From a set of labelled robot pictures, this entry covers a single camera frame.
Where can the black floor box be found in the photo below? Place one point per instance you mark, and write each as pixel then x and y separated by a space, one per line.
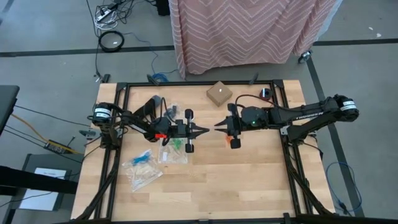
pixel 163 7

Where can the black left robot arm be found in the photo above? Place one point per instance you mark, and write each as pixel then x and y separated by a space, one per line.
pixel 136 123

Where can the black power brick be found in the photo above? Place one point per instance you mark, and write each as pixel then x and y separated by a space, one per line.
pixel 56 147

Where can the blue rubber band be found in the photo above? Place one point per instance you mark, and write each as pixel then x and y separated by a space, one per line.
pixel 136 161
pixel 143 157

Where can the green rubber band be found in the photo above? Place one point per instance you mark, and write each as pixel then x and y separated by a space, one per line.
pixel 175 143
pixel 178 145

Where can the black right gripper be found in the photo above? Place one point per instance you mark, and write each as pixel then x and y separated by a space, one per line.
pixel 253 118

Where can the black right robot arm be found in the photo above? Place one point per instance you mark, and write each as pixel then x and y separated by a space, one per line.
pixel 295 116

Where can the white power strip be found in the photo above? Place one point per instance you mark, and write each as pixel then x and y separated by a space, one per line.
pixel 104 15

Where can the black glove-like object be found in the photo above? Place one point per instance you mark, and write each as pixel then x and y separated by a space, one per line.
pixel 149 107

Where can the white paper sheet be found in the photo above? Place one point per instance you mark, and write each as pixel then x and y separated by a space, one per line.
pixel 40 201

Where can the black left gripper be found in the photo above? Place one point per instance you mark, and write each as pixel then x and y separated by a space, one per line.
pixel 183 129

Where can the black aluminium table frame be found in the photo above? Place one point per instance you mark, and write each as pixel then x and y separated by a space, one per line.
pixel 186 83

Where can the grey floor mat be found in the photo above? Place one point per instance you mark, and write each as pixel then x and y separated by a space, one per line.
pixel 73 161

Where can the small cardboard box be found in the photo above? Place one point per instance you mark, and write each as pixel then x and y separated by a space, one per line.
pixel 219 92

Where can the black bar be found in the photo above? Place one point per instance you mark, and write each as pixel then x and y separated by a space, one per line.
pixel 31 180

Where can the black side desk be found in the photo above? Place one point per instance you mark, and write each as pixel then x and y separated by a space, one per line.
pixel 7 105

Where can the pink chevron curtain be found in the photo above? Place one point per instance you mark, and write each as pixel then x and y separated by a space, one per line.
pixel 242 31

